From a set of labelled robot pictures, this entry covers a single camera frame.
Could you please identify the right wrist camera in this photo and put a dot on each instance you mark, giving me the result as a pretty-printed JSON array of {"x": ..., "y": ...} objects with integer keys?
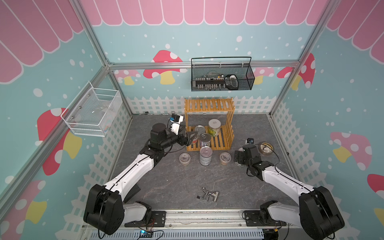
[{"x": 250, "y": 141}]

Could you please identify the wooden two-tier shelf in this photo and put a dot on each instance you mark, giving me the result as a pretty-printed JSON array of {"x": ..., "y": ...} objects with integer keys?
[{"x": 214, "y": 106}]

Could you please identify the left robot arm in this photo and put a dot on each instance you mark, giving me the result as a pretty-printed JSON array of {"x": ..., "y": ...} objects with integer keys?
[{"x": 106, "y": 207}]

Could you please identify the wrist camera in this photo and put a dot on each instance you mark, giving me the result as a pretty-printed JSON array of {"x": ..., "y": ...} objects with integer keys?
[
  {"x": 250, "y": 141},
  {"x": 175, "y": 123}
]

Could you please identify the small clear-lid jar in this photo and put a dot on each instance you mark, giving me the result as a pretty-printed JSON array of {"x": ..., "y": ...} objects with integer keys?
[{"x": 185, "y": 159}]

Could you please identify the black wire mesh basket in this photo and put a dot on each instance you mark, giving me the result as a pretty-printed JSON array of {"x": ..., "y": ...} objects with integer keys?
[{"x": 222, "y": 74}]

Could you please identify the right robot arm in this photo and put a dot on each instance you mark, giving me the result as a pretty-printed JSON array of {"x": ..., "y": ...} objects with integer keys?
[{"x": 315, "y": 211}]

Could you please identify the silver pull-tab can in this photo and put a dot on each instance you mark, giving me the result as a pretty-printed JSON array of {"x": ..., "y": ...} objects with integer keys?
[{"x": 200, "y": 129}]

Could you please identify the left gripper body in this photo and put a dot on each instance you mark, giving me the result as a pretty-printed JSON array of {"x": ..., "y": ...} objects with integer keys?
[{"x": 180, "y": 140}]

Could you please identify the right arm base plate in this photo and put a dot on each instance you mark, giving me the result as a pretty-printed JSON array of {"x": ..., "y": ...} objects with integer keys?
[{"x": 255, "y": 217}]

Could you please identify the purple label pull-tab can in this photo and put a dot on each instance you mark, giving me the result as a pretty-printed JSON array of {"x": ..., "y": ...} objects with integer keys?
[{"x": 205, "y": 140}]

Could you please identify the metal tool on floor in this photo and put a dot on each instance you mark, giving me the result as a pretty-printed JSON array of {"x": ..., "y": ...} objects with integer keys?
[{"x": 208, "y": 194}]

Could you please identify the white wire mesh basket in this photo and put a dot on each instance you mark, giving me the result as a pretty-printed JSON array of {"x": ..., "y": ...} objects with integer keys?
[{"x": 93, "y": 111}]

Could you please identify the tall green seed can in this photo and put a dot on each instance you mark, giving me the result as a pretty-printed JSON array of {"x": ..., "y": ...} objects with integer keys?
[{"x": 206, "y": 156}]

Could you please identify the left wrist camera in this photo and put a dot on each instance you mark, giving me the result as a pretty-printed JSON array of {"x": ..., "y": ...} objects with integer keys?
[{"x": 175, "y": 123}]

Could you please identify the black tool set in basket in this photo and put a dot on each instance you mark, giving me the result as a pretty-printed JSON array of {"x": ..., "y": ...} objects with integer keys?
[{"x": 219, "y": 83}]

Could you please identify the green circuit board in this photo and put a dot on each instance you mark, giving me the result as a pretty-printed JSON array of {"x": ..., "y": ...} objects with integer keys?
[{"x": 145, "y": 234}]

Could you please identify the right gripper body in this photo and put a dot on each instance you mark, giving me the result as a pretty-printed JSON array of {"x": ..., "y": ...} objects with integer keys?
[{"x": 241, "y": 158}]

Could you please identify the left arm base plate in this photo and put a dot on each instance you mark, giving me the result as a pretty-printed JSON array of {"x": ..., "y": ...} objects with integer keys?
[{"x": 151, "y": 219}]

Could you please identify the green yellow white-lid can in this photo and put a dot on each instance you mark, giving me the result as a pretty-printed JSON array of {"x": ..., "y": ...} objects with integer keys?
[{"x": 214, "y": 127}]

